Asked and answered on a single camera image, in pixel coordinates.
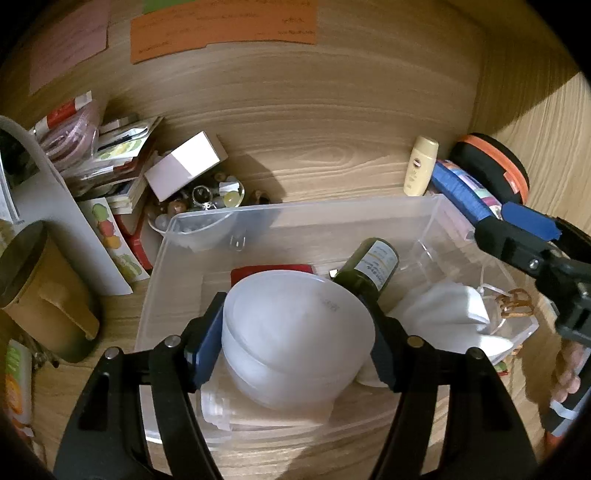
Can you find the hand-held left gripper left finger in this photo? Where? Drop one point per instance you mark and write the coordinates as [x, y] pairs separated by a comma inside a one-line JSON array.
[[205, 341]]

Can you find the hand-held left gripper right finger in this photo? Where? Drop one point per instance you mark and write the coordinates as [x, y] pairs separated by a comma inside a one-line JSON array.
[[385, 350]]

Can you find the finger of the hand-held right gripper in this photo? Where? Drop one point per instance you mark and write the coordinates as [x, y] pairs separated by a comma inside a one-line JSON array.
[[508, 247], [526, 219]]

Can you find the white cloth pouch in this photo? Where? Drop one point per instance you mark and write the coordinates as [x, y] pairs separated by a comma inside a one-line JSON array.
[[443, 314]]

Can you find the green bottle with black cap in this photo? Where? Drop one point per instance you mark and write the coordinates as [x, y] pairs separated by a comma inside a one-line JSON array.
[[369, 267]]

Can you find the white round container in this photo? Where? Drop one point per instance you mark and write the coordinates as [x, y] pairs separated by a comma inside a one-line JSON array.
[[295, 341]]

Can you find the red case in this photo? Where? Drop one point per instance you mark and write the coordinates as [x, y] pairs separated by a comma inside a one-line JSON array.
[[272, 271]]

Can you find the clear plastic storage box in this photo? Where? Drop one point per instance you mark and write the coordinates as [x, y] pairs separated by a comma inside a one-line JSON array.
[[295, 235]]

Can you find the wooden desktop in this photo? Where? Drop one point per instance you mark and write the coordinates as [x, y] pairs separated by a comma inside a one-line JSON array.
[[300, 129]]

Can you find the person's right hand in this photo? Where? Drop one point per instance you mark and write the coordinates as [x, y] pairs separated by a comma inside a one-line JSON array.
[[568, 369]]

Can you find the black and orange round case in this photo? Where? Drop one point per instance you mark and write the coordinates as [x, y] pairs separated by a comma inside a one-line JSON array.
[[489, 161]]

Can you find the blue zip pouch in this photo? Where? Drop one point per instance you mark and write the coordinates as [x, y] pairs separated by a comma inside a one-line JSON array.
[[461, 194]]

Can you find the pale yellow lotion bottle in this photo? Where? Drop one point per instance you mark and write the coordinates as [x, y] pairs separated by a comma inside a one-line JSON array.
[[421, 166]]

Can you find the clear bowl of beads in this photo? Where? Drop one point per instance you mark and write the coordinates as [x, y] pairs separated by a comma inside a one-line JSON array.
[[203, 221]]

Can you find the brown lidded pitcher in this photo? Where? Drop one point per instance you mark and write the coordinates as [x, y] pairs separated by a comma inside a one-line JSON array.
[[41, 295]]

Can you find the small white box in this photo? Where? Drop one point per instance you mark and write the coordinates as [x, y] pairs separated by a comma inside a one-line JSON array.
[[184, 166]]

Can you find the stack of books and packets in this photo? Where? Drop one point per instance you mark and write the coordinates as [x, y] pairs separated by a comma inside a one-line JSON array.
[[60, 217]]

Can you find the stack of printed cards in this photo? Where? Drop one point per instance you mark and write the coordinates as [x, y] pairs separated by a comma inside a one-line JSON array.
[[120, 166]]

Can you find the pink packet with red label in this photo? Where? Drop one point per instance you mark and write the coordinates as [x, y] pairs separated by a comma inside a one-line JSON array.
[[69, 129]]

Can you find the orange paper note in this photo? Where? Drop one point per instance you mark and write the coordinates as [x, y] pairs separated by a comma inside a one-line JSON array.
[[221, 27]]

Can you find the pink paper note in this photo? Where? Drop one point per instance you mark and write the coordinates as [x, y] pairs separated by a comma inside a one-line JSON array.
[[69, 46]]

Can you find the green paper note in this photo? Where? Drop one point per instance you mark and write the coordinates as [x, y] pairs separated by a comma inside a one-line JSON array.
[[161, 4]]

